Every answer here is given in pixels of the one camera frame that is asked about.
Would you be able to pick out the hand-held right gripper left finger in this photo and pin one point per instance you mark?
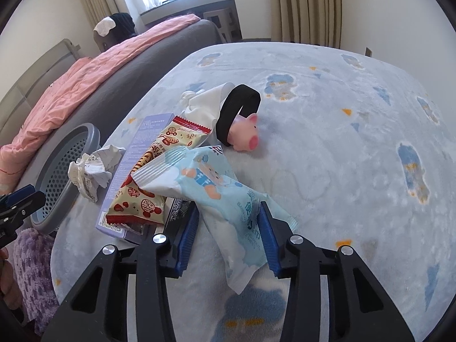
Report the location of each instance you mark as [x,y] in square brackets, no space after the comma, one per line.
[187,245]

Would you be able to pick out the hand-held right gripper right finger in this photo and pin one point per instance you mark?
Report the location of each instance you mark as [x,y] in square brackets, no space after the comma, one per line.
[268,245]

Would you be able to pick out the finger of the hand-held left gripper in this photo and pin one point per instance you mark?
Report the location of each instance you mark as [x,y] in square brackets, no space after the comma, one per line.
[30,203]
[17,194]

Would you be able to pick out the grey perforated basket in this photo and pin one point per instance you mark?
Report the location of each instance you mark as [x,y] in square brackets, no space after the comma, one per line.
[60,164]

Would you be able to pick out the red and white snack packet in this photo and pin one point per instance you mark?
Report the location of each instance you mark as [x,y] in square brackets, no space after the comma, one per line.
[142,205]

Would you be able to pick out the light blue wipes packet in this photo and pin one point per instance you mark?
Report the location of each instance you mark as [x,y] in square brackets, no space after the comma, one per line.
[221,192]

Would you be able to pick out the white paper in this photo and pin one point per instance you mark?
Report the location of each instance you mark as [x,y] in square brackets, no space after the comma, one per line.
[91,171]

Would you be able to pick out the pink pig toy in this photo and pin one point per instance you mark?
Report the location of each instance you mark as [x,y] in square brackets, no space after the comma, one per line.
[244,133]

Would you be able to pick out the purple box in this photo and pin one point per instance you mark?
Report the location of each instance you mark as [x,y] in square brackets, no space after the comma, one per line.
[140,131]

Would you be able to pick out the person's left hand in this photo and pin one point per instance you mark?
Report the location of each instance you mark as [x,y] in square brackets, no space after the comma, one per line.
[8,285]

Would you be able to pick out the purple fluffy cloth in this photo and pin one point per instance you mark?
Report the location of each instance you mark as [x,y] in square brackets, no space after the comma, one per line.
[34,256]

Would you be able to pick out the dark blue patterned box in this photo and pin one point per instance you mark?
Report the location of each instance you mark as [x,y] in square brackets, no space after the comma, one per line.
[178,208]

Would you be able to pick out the pink quilt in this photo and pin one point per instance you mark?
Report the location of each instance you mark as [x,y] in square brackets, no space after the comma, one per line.
[71,89]

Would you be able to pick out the light blue printed blanket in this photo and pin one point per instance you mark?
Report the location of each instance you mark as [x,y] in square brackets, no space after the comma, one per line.
[338,149]

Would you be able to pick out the grey headboard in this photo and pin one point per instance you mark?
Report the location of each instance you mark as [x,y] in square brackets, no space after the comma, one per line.
[32,74]

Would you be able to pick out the white knotted cloth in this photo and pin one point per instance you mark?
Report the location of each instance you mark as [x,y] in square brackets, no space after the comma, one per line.
[206,105]

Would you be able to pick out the black elastic band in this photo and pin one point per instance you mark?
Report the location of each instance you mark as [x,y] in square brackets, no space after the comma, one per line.
[245,94]

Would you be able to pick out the grey bed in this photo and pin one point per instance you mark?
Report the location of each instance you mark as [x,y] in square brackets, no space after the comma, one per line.
[142,67]

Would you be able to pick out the white cloth on chair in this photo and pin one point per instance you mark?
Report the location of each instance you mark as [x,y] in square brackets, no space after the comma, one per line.
[105,26]

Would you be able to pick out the chair with white cloth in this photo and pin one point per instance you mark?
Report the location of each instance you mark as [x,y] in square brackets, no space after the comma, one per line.
[123,25]

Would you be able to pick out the white stool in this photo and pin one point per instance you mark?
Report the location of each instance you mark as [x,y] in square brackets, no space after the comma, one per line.
[224,21]

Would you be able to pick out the grey window sill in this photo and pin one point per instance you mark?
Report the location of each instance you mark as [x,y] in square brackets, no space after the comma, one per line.
[185,9]

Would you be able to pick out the wall outlet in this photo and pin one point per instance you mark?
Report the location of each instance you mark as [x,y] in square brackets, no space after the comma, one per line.
[368,52]

